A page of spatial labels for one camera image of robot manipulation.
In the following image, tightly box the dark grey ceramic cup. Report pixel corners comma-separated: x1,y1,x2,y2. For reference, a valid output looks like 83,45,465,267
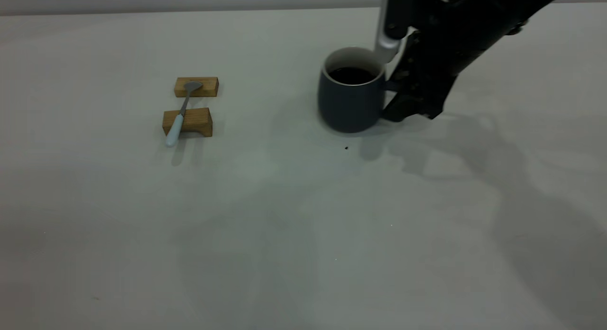
318,46,397,134

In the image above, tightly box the dark coffee liquid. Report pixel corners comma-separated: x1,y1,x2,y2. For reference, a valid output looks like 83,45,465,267
329,67,375,85

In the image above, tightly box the arched wooden block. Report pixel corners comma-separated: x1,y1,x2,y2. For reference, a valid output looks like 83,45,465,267
162,107,213,141

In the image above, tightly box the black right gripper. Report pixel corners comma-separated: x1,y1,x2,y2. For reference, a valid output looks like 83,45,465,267
381,29,460,122

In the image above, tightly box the metal spoon pale blue handle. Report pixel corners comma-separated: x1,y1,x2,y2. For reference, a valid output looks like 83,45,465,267
165,82,203,148

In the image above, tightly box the flat rectangular wooden block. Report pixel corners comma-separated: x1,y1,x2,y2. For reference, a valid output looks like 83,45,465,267
174,77,220,98

